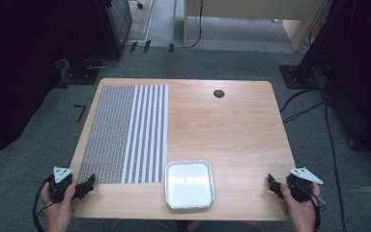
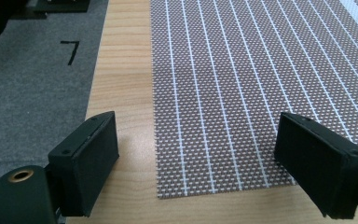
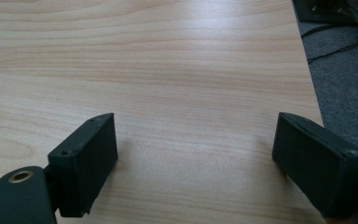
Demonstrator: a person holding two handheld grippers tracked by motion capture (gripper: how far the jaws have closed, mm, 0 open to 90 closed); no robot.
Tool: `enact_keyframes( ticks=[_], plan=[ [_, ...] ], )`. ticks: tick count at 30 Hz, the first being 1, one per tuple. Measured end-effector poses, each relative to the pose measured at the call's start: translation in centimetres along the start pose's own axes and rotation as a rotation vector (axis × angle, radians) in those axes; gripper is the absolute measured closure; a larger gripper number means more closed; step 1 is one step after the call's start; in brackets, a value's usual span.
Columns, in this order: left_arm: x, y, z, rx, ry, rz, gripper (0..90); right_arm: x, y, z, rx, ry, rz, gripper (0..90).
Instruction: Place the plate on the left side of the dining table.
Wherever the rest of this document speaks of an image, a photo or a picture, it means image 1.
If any black hanging cable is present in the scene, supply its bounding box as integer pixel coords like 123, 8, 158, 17
185, 0, 205, 49

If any light wooden desk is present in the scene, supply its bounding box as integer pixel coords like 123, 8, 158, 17
183, 0, 329, 53

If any dark cabinet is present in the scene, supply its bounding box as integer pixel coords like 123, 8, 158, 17
104, 0, 133, 58

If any silver foil tray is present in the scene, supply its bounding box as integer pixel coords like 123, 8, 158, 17
164, 159, 215, 211

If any long black floor cable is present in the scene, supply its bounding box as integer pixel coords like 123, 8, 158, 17
324, 101, 348, 232

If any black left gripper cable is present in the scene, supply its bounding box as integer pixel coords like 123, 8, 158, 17
32, 174, 55, 232

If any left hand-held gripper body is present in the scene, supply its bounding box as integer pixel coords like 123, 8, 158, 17
46, 165, 75, 204

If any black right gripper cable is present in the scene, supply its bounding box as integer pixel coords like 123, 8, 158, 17
308, 192, 324, 232

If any grey striped placemat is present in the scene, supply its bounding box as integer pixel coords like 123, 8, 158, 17
76, 84, 170, 185

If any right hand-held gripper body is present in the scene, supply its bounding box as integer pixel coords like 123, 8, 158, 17
285, 166, 324, 204

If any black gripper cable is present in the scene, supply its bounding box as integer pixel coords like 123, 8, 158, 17
32, 174, 55, 232
308, 192, 324, 232

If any person's right hand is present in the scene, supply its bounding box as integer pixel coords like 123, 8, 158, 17
279, 181, 322, 232

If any black stand base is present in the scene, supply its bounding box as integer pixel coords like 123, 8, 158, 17
59, 56, 101, 86
278, 64, 322, 90

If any person's left hand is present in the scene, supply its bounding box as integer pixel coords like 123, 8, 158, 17
40, 182, 77, 232

